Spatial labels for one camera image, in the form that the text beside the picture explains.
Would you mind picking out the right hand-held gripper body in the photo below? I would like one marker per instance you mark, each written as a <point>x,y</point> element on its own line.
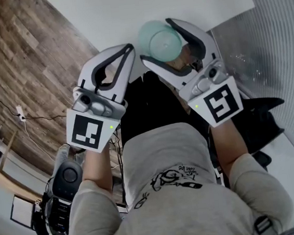
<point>222,103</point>

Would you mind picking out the light wooden desk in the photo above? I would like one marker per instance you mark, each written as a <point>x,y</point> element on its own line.
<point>15,184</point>

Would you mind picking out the person's black trousers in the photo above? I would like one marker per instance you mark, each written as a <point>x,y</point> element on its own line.
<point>148,109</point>

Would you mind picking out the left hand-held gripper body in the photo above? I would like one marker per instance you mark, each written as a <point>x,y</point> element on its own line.
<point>87,133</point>

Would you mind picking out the person's left forearm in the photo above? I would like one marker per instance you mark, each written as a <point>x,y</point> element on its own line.
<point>98,171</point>

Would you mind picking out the person's right forearm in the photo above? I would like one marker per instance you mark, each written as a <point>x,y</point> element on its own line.
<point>231,147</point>

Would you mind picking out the black office chair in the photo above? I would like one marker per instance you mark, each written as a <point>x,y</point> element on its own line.
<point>262,123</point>

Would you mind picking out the white square table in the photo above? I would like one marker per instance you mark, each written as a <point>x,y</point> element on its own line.
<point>115,13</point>

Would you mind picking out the black framed white board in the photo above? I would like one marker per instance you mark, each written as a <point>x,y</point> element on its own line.
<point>22,211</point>

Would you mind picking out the person's grey printed t-shirt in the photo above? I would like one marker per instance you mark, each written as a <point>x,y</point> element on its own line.
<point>173,216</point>

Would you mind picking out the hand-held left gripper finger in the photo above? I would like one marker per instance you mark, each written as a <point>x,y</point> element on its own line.
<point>122,85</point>
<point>86,71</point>

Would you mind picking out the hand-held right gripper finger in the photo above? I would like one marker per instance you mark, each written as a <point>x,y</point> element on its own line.
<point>166,73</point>
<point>207,43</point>

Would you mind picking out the white power strip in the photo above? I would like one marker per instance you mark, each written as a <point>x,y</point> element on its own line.
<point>20,113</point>

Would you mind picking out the aqua dimpled glass cup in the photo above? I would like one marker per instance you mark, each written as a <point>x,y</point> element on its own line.
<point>160,45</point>

